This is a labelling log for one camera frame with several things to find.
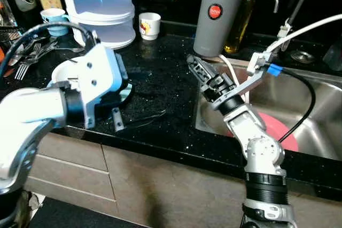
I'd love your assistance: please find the yellow oil bottle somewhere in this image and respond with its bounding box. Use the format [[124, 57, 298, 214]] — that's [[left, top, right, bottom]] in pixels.
[[224, 0, 257, 54]]

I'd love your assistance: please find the white stacked food container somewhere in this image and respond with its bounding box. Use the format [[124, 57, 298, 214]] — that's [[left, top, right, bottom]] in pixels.
[[56, 0, 137, 50]]

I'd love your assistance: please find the white cable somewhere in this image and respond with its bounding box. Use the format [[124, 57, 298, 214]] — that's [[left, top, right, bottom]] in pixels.
[[219, 13, 342, 100]]

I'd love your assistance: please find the blue ceramic mug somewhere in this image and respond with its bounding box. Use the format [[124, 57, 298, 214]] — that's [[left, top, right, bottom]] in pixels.
[[40, 8, 71, 37]]

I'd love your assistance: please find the stainless steel sink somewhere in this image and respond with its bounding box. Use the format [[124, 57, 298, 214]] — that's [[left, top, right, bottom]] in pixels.
[[195, 60, 342, 162]]

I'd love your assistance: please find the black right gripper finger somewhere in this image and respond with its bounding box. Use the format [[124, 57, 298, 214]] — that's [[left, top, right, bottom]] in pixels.
[[192, 55, 217, 87], [186, 55, 206, 87]]

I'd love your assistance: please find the grey tumbler with red logo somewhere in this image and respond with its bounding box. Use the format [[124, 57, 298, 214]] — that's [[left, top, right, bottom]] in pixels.
[[193, 0, 250, 58]]

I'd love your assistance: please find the white printed cup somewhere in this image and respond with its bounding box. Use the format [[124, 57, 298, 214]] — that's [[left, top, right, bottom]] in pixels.
[[138, 13, 161, 41]]

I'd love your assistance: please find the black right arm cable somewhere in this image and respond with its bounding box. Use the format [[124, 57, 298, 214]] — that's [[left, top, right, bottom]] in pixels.
[[278, 68, 317, 143]]

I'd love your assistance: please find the teal plate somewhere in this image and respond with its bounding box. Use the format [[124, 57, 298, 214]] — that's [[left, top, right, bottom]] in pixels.
[[120, 80, 135, 104]]

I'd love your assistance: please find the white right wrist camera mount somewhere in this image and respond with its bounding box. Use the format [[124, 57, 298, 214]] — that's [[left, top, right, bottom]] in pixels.
[[211, 52, 284, 111]]

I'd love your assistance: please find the round metal hole cover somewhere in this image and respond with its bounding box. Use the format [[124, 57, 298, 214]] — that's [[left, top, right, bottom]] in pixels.
[[291, 51, 316, 65]]

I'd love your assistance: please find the pink plate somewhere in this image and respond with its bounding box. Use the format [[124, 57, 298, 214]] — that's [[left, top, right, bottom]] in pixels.
[[224, 112, 300, 153]]

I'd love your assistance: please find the brown cabinet front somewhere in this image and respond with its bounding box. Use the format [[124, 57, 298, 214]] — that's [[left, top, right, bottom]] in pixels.
[[24, 132, 342, 228]]

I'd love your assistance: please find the clear fruit container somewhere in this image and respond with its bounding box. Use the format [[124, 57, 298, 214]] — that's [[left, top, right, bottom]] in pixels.
[[322, 41, 342, 72]]

